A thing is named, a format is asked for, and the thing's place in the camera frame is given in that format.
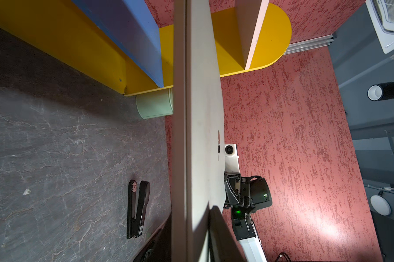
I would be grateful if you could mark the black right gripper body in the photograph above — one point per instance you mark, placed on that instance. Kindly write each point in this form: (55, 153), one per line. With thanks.
(250, 193)

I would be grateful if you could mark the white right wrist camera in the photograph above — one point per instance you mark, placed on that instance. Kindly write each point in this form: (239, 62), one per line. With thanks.
(228, 158)

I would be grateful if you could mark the mint green pencil cup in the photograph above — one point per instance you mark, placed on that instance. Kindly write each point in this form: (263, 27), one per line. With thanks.
(155, 104)

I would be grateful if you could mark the aluminium corner post right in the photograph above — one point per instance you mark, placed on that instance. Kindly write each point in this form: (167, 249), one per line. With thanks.
(309, 44)

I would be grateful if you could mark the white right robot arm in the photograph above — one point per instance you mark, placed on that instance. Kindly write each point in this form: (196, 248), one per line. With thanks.
(246, 234)

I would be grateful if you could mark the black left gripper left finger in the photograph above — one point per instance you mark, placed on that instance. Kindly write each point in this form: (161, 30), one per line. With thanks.
(155, 248)

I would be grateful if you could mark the white round ceiling lamp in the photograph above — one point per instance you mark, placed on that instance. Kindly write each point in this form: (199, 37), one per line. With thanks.
(380, 205)

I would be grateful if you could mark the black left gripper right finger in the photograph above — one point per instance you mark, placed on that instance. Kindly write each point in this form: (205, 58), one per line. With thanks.
(222, 245)

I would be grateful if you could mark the yellow shelf with coloured boards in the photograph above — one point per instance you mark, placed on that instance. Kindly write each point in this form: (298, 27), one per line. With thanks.
(119, 44)

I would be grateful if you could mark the black ceiling spotlight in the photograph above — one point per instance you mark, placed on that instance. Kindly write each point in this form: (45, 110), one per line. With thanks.
(380, 92)

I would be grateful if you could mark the white ceiling air vent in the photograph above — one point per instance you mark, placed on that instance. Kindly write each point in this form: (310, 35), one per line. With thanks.
(382, 16)

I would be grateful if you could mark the black stapler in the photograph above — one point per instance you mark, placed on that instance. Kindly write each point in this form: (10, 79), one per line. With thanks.
(138, 199)

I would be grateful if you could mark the silver laptop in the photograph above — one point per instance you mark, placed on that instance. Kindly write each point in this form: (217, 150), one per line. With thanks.
(198, 159)

